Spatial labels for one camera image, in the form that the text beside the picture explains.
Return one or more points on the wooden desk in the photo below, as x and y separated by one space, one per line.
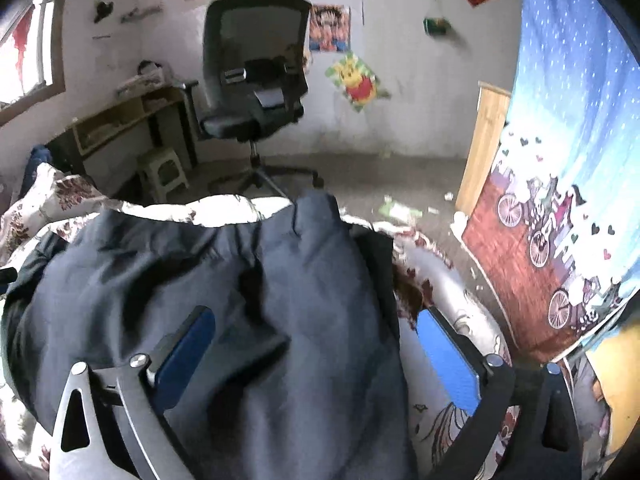
125 107

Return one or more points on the dark blue pillow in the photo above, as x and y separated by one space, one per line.
34 160

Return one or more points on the wooden board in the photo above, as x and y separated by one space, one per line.
484 150

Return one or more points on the paper scraps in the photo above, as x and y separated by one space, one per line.
397 210

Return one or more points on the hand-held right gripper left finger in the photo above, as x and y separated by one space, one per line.
184 362

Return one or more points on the navy blue jacket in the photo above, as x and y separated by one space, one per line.
250 310

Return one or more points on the yellow bear wall poster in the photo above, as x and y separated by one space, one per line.
356 81

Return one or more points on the window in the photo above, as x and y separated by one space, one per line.
20 60

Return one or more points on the floral quilt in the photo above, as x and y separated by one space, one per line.
450 280

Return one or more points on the plastic stool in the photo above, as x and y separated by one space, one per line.
161 160

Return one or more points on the black office chair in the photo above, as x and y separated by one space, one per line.
260 35

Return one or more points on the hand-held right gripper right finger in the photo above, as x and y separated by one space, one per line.
447 365

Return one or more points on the yellow cloth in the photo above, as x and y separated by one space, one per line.
617 375

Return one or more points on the cartoon wall poster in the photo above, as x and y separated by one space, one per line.
328 27

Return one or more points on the black wall decal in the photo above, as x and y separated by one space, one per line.
104 11

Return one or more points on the green wall sticker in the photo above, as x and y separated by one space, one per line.
437 26

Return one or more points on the printed blue curtain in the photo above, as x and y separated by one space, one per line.
565 160

